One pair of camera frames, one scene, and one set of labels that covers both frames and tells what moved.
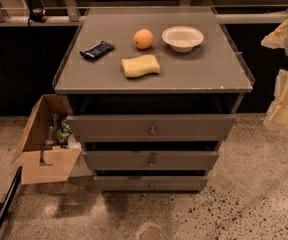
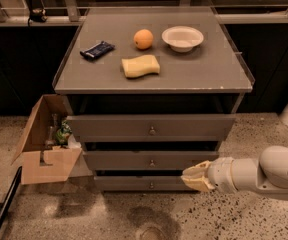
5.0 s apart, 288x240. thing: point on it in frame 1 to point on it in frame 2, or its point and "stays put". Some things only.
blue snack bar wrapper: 97,50 stays put
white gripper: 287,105 to 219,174
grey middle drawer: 151,160 stays put
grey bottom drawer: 151,183 stays put
